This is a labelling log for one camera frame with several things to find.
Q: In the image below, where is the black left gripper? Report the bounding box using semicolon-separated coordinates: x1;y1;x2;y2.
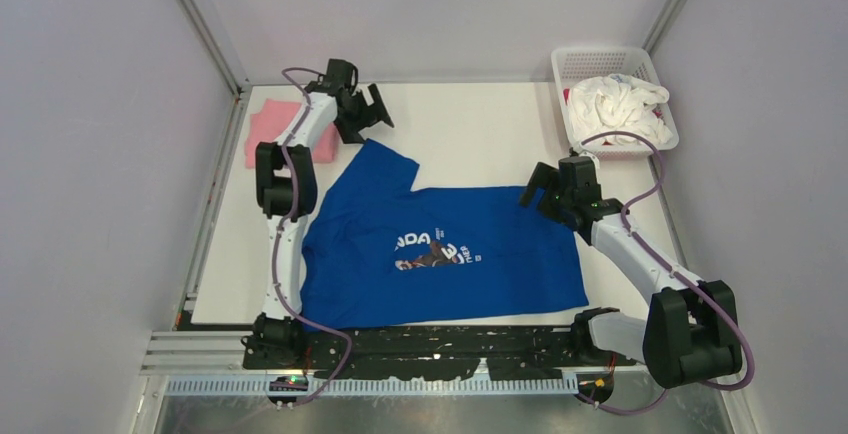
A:
336;86;393;146

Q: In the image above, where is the blue printed t shirt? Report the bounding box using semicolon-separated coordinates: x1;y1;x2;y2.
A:
301;141;588;329

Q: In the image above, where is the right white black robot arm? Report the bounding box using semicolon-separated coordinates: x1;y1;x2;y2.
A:
519;156;751;389

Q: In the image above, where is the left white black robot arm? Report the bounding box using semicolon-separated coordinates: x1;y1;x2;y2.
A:
242;58;393;369

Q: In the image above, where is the pink folded t shirt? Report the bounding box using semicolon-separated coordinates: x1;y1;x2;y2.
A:
244;99;339;169

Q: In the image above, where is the white crumpled t shirt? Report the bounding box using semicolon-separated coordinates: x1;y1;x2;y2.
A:
566;74;673;146

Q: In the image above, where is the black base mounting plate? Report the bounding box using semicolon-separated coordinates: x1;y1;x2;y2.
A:
248;326;633;381

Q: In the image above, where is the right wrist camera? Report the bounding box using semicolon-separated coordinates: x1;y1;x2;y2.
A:
569;148;600;170

